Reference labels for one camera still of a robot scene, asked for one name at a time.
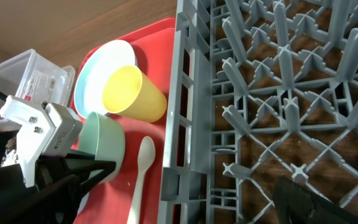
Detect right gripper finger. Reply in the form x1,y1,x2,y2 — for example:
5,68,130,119
273,177,358,224

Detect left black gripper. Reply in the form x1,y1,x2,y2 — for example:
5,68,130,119
0,149,116,223

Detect green bowl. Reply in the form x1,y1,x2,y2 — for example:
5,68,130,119
77,112,126,184

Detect yellow plastic cup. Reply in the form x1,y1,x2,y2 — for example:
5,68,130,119
102,65,167,123

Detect white rice grains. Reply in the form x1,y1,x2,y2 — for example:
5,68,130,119
0,148,19,167

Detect large light blue plate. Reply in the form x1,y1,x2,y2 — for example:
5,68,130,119
74,40,137,118

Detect grey dishwasher rack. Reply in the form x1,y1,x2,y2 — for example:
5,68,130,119
156,1,358,223

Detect red serving tray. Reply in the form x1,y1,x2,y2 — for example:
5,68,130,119
75,17,175,224

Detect white plastic spoon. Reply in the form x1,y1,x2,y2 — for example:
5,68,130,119
127,136,155,224

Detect clear plastic bin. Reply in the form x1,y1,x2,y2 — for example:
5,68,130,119
0,49,75,131

